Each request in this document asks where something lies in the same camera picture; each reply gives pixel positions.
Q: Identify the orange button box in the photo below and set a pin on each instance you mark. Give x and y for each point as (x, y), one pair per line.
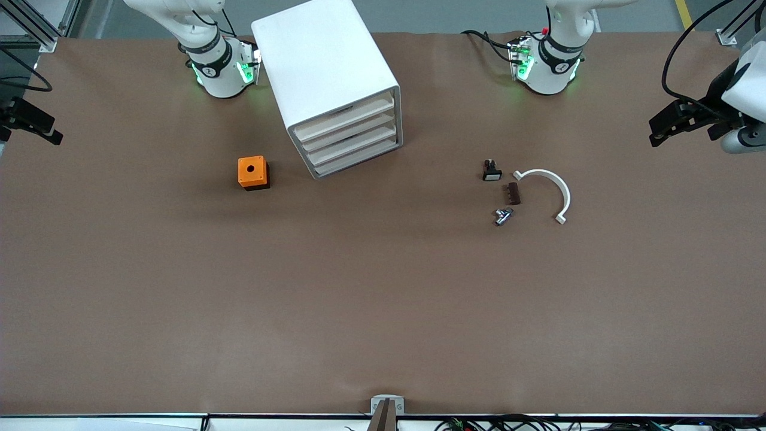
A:
(251, 170)

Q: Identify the grey mount bracket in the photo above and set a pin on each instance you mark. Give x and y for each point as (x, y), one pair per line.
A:
(376, 406)

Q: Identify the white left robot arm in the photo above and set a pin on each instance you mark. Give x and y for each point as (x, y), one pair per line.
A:
(553, 66)

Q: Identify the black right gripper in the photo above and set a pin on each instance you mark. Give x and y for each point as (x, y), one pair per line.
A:
(23, 115)

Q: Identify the brown terminal block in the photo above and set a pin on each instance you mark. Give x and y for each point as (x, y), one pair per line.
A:
(514, 194)

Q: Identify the white panel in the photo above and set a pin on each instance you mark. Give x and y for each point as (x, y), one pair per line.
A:
(90, 425)

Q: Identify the white curved bracket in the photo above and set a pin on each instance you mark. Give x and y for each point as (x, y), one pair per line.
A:
(556, 182)

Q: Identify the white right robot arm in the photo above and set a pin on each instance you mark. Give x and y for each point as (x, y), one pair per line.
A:
(218, 75)

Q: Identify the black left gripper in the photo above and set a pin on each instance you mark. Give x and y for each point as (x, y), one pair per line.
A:
(714, 96)

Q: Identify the black switch with white face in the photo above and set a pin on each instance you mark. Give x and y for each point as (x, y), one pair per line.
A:
(492, 174)

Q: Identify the aluminium frame profile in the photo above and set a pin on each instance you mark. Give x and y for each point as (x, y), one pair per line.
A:
(48, 43)
(727, 38)

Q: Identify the brown post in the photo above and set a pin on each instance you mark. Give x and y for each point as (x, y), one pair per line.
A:
(386, 419)

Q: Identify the silver metal fitting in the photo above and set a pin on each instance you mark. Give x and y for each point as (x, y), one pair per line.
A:
(502, 216)

